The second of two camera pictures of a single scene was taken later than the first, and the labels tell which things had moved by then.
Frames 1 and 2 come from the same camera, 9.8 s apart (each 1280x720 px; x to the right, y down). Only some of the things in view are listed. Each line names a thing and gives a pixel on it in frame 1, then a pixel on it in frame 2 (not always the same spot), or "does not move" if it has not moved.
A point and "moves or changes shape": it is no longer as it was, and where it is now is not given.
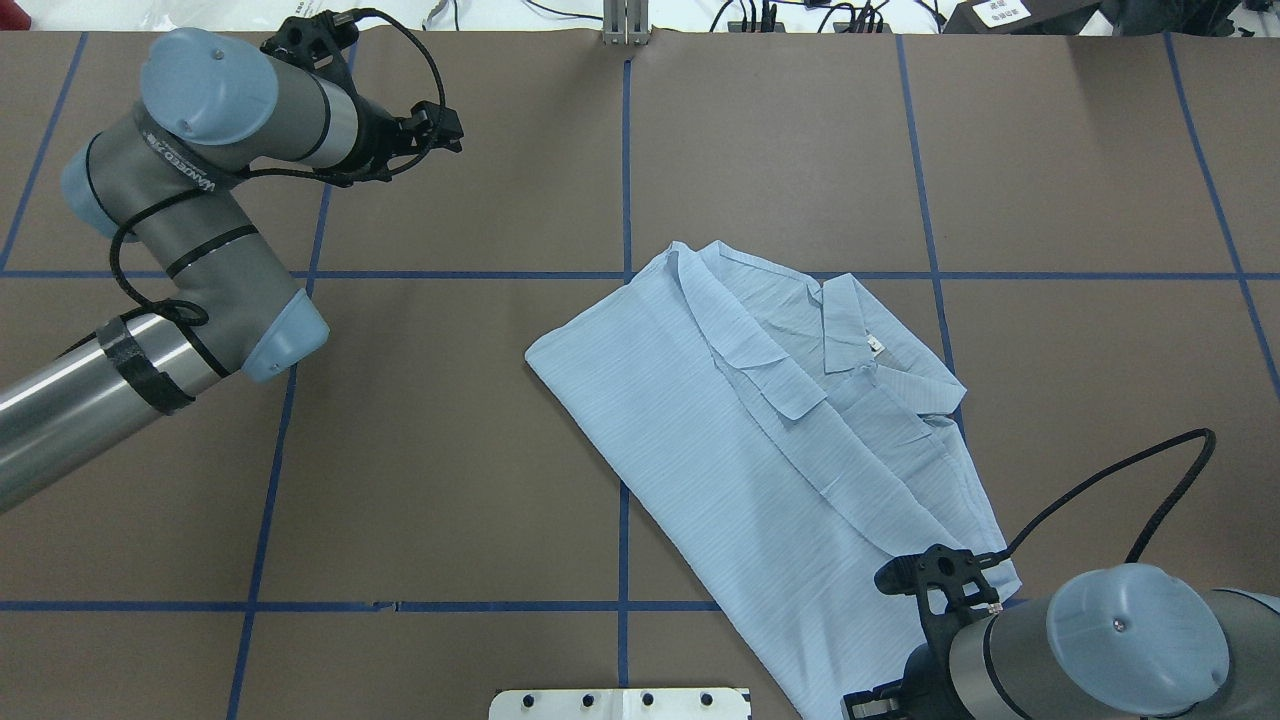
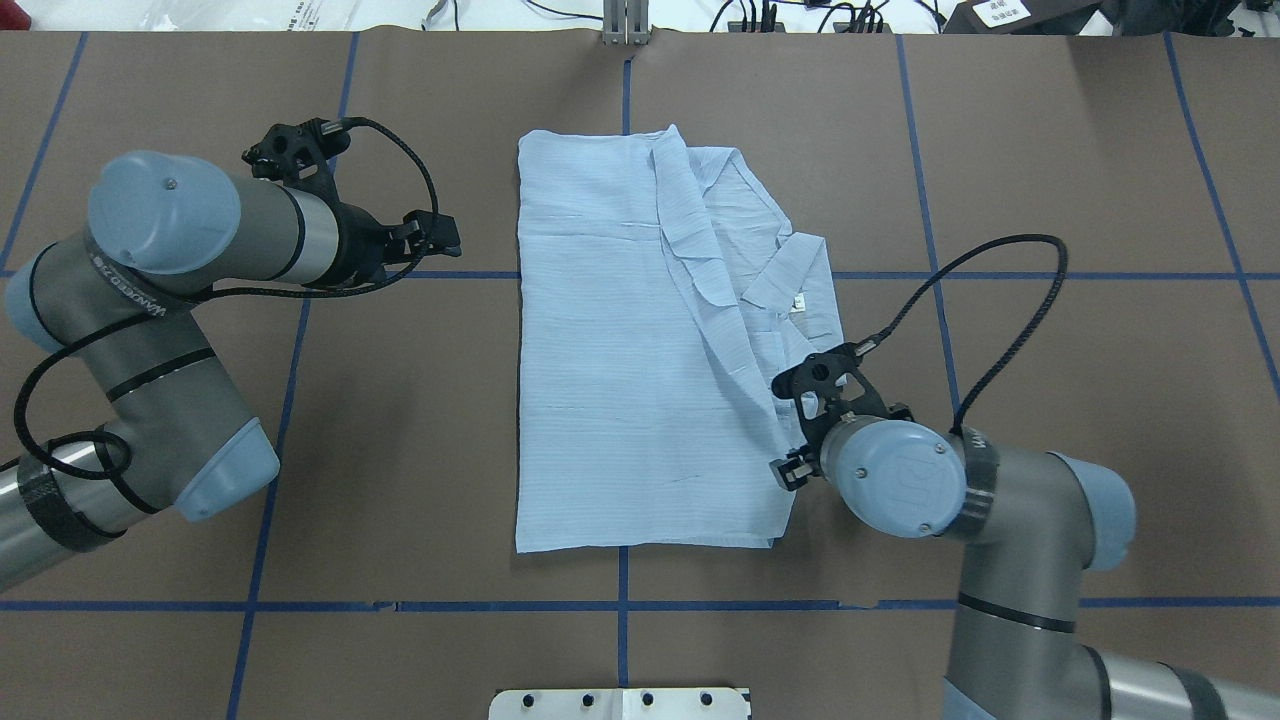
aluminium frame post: x=626 y=23 does not move
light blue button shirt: x=785 y=440 moves or changes shape
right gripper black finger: x=881 y=703 -> x=793 y=470
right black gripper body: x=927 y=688 -> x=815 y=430
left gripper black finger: x=431 y=126 -> x=424 y=231
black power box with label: x=1018 y=17 does not move
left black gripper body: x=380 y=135 -> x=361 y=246
